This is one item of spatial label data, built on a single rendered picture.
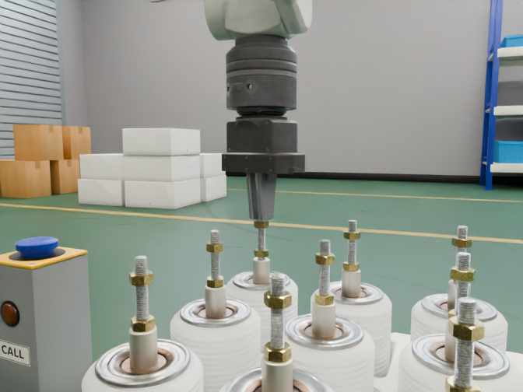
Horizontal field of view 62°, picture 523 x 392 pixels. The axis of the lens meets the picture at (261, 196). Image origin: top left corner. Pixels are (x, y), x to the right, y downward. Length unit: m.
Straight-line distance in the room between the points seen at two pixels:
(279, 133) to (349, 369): 0.27
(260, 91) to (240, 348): 0.28
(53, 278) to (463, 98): 5.17
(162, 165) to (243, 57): 2.49
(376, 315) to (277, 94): 0.27
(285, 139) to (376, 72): 5.01
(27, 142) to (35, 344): 3.71
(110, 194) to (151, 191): 0.35
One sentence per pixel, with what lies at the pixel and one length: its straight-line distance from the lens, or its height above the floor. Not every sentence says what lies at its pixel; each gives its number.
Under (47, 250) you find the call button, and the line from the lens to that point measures 0.50.
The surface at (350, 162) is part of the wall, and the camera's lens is 5.49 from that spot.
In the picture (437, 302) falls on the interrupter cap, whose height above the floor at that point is 0.25.
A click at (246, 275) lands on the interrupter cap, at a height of 0.25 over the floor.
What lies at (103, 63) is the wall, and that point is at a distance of 7.29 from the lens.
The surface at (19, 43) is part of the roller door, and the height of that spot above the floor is 1.72.
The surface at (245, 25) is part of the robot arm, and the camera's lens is 0.54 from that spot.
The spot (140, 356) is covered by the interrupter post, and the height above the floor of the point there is 0.26.
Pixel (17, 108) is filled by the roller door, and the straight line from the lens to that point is 6.48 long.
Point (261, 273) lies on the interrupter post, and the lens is 0.57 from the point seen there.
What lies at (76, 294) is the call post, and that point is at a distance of 0.51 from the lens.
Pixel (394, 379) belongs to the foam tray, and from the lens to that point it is 0.52.
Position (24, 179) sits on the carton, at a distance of 3.98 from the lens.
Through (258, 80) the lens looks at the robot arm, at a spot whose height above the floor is 0.50.
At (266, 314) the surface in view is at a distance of 0.55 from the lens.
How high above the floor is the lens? 0.43
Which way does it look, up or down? 7 degrees down
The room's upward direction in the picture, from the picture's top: straight up
